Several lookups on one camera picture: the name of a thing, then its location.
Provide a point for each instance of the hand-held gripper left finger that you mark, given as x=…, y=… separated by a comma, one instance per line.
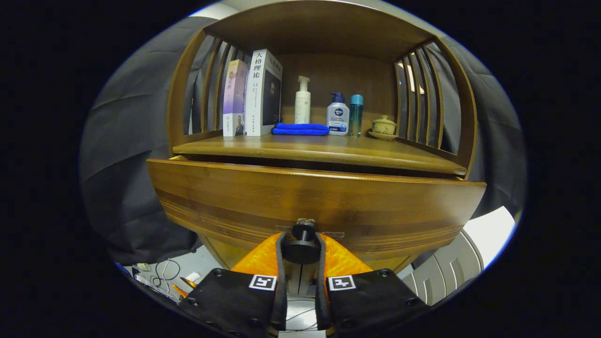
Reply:
x=281, y=281

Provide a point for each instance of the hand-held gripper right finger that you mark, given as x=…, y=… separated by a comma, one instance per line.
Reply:
x=320, y=291

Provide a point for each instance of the brown wooden drawer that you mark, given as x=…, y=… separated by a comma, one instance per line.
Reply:
x=281, y=202

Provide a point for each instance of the wooden countertop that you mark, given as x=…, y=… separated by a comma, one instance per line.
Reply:
x=328, y=148

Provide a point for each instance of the brown wooden cabinet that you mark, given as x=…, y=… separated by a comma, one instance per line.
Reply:
x=338, y=70

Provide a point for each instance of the blue folded cloth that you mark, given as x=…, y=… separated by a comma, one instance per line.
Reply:
x=300, y=129

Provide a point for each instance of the white bottle blue pump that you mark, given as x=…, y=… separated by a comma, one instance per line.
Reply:
x=338, y=117

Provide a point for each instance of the yellow lidded teacup with saucer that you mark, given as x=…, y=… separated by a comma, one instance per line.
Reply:
x=383, y=126

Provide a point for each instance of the teal bottle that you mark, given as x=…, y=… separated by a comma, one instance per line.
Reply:
x=356, y=117

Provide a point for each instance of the white thick book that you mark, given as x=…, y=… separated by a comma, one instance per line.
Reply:
x=256, y=94

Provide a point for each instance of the purple book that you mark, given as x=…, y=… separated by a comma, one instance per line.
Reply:
x=234, y=94

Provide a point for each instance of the black backdrop cloth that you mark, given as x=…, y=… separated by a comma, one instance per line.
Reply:
x=131, y=141

